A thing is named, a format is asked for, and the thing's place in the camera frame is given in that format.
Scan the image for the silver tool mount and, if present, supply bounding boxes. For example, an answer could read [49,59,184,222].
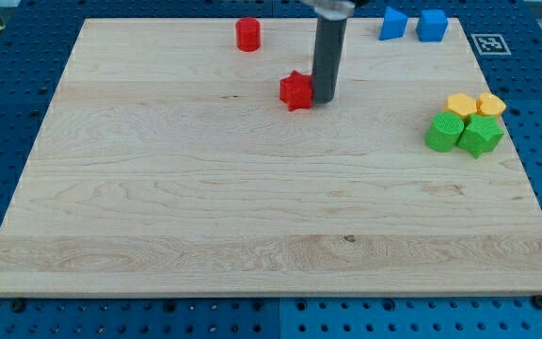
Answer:
[300,0,356,20]

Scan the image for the fiducial marker tag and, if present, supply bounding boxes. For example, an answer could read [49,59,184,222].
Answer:
[471,33,511,56]

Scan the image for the green cylinder block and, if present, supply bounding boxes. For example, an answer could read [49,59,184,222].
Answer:
[424,111,465,153]

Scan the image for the yellow heart block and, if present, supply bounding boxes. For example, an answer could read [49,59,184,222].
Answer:
[476,92,507,117]

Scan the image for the wooden board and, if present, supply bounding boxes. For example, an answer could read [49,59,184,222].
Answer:
[0,18,542,299]

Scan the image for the yellow hexagon block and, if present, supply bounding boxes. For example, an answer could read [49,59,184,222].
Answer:
[442,92,477,121]

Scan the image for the red star block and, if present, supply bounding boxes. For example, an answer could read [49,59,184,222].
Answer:
[279,71,313,111]

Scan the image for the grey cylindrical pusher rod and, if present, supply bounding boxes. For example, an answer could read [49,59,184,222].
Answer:
[311,15,347,105]

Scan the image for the green star block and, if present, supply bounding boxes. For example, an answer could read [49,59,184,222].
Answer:
[456,114,504,158]

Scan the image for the blue triangular prism block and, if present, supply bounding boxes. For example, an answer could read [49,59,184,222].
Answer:
[379,7,408,40]

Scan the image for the blue cube block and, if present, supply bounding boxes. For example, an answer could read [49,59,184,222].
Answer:
[416,9,449,42]

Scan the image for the red cylinder block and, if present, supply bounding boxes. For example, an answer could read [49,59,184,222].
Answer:
[235,17,262,52]

